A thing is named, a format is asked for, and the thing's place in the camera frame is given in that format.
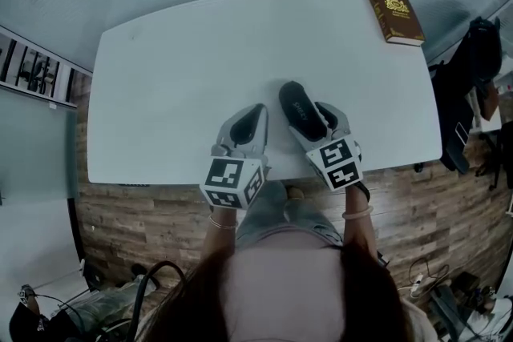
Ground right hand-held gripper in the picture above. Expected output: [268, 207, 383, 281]
[286, 101, 365, 192]

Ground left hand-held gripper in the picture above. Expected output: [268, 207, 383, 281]
[198, 103, 270, 211]

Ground black zippered case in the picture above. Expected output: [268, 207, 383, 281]
[278, 80, 328, 142]

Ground person's right forearm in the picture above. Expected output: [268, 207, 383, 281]
[341, 183, 380, 257]

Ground person's left forearm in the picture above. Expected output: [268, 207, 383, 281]
[204, 206, 240, 265]

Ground person's grey jeans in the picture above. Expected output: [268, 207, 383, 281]
[236, 179, 344, 249]

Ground pale pink bangle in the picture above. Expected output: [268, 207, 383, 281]
[341, 206, 374, 220]

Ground thin gold bangle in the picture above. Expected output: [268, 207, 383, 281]
[208, 214, 238, 231]

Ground black office chair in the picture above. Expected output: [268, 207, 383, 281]
[428, 15, 504, 175]

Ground brown hardcover book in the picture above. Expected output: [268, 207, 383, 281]
[366, 0, 426, 48]

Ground smartphone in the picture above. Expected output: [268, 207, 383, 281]
[454, 122, 470, 145]

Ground person's light shirt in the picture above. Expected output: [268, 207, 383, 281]
[224, 226, 438, 342]

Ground brown bag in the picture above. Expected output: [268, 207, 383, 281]
[483, 79, 502, 121]

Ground white power strip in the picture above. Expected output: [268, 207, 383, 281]
[408, 274, 426, 297]

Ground black swivel chair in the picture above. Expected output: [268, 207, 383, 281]
[475, 130, 513, 191]

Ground white side table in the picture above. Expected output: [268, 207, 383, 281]
[468, 67, 513, 133]

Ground black metal railing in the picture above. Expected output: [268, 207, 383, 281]
[0, 38, 77, 97]

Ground thick black hose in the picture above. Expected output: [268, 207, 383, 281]
[134, 260, 188, 333]

